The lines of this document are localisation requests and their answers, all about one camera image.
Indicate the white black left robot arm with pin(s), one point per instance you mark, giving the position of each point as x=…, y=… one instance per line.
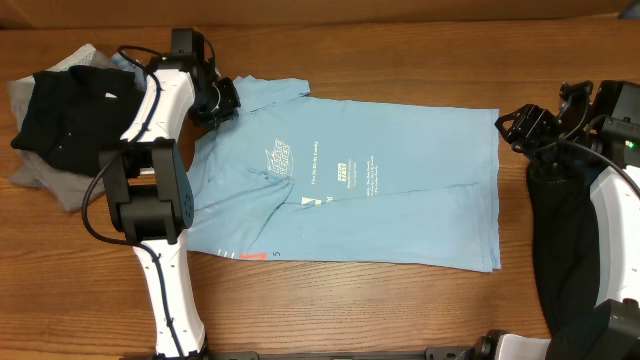
x=149, y=196

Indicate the light blue printed t-shirt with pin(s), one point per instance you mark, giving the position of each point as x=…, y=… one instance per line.
x=295, y=177

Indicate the blue folded garment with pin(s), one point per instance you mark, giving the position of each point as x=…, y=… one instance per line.
x=125, y=65

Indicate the black folded polo shirt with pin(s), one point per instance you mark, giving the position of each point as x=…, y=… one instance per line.
x=73, y=114

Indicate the grey folded garment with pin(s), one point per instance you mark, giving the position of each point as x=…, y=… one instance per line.
x=68, y=188

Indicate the white mesh folded garment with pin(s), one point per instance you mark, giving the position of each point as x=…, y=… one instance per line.
x=82, y=56

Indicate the black garment pile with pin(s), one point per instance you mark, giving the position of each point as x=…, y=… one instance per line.
x=565, y=245

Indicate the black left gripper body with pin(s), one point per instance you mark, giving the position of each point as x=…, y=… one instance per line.
x=223, y=101

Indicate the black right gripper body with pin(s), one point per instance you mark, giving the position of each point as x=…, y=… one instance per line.
x=536, y=128

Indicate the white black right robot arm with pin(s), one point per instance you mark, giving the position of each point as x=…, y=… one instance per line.
x=611, y=329

